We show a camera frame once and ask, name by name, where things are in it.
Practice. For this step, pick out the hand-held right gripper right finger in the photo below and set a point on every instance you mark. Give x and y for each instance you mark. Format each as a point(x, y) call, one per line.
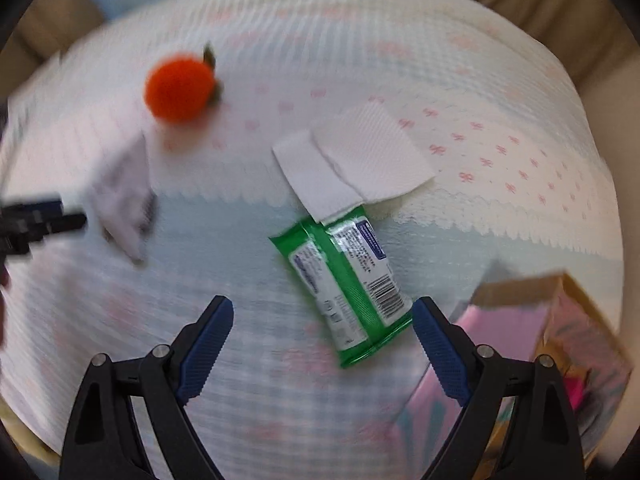
point(440, 350)

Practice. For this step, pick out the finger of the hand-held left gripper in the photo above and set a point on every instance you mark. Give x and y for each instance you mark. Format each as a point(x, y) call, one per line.
point(45, 225)
point(42, 206)

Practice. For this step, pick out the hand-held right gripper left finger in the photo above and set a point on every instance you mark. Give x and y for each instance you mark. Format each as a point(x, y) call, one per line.
point(207, 350)

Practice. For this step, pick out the white grey cloth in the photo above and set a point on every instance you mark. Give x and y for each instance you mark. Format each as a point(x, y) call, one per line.
point(122, 195)

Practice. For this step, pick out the pink patterned cardboard box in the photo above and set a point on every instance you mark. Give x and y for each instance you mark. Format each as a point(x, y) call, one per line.
point(525, 320)

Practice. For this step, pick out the green wet wipes pack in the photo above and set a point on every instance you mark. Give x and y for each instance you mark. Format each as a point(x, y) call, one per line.
point(345, 280)

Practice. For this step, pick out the pink zip pouch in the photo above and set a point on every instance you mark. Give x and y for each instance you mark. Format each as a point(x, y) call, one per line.
point(575, 390)

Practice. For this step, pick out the orange plush ball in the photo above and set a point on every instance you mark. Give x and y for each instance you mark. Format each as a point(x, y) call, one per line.
point(177, 87)

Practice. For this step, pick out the beige curtain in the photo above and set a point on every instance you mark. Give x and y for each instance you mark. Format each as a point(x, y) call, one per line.
point(50, 25)
point(540, 15)

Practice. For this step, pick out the white paper towel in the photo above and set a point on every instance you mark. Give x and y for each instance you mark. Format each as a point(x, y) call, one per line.
point(360, 160)

